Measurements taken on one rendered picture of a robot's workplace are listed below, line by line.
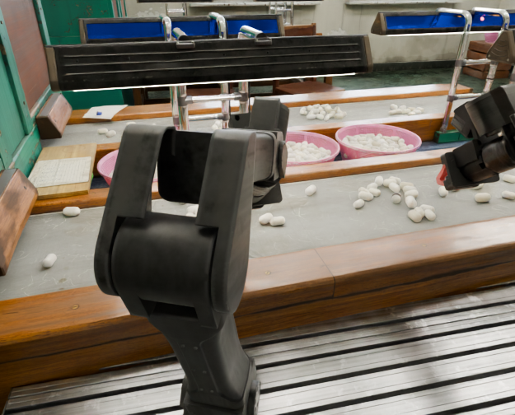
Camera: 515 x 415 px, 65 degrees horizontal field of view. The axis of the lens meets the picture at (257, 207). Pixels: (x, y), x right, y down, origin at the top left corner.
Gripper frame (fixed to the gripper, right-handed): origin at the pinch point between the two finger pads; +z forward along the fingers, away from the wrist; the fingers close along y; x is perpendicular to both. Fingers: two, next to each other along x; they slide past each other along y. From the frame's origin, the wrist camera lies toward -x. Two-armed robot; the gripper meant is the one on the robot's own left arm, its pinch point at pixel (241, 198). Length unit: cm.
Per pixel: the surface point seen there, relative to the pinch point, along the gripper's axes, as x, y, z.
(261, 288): 16.5, 0.1, -5.1
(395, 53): -269, -353, 422
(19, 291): 9.8, 40.0, 6.7
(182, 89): -30.6, 5.8, 16.5
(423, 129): -27, -83, 54
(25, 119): -37, 46, 41
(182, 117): -25.6, 6.4, 20.8
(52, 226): -3.7, 37.7, 22.9
